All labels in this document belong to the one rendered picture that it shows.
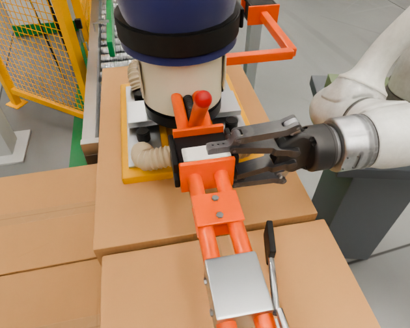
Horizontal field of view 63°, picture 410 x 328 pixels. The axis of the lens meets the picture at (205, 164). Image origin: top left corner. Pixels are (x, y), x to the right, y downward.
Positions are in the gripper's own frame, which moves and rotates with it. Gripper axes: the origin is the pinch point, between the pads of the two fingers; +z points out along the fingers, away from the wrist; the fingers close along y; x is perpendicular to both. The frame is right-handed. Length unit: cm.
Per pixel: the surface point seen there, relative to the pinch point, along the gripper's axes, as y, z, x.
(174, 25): -14.6, 1.5, 16.2
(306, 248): 13.9, -15.5, -10.0
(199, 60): -8.4, -2.3, 16.1
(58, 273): 54, 40, 16
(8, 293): 54, 53, 13
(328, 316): 13.9, -14.3, -21.0
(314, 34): 109, -157, 249
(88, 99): 49, 33, 94
